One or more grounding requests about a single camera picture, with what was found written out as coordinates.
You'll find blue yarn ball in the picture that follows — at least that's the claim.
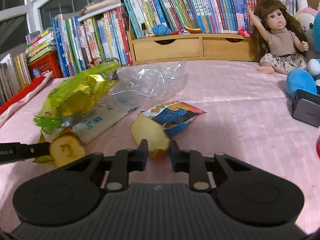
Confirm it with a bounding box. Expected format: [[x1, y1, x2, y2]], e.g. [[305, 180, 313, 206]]
[[152, 24, 172, 36]]

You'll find row of upright books left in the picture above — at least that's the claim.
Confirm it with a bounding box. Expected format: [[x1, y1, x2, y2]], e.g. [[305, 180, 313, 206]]
[[52, 3, 133, 77]]

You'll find orange peel piece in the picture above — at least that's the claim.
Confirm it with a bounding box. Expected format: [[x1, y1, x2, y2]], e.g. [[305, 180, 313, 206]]
[[49, 134, 86, 167], [131, 113, 170, 159]]

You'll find colourful biscuit wrapper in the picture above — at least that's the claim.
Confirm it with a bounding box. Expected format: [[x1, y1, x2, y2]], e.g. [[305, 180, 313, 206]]
[[142, 101, 206, 139]]

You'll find wooden drawer organizer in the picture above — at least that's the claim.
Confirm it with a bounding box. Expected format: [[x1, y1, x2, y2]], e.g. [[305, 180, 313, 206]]
[[127, 31, 256, 65]]

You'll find brown haired doll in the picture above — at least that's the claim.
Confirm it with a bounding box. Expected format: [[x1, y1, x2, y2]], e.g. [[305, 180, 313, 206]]
[[247, 0, 309, 74]]

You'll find pink white bunny plush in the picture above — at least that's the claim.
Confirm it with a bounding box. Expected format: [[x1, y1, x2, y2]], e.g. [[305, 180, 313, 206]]
[[295, 0, 319, 60]]

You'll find blue Doraemon plush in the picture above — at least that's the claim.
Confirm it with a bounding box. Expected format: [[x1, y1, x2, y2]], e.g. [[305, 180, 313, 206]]
[[286, 12, 319, 99]]

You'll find clear plastic bag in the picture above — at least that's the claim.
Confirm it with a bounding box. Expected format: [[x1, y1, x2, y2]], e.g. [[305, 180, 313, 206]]
[[108, 61, 189, 105]]

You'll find row of books on organizer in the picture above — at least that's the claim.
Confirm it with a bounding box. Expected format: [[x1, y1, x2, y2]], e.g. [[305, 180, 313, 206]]
[[123, 0, 257, 38]]

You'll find grey power bank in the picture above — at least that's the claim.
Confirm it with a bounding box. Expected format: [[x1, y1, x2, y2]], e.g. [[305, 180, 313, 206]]
[[292, 89, 320, 127]]

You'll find red folded cloth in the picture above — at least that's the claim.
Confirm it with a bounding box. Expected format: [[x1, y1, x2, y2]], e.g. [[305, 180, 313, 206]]
[[0, 72, 54, 126]]

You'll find stack of flat books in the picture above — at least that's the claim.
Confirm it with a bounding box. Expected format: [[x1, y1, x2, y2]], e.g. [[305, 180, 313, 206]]
[[25, 27, 56, 63]]

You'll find red plastic basket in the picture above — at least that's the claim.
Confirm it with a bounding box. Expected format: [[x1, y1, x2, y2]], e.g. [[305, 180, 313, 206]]
[[28, 50, 63, 78]]

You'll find green yellow snack bag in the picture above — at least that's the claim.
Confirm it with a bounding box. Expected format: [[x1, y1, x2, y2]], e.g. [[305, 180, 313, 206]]
[[34, 61, 120, 134]]

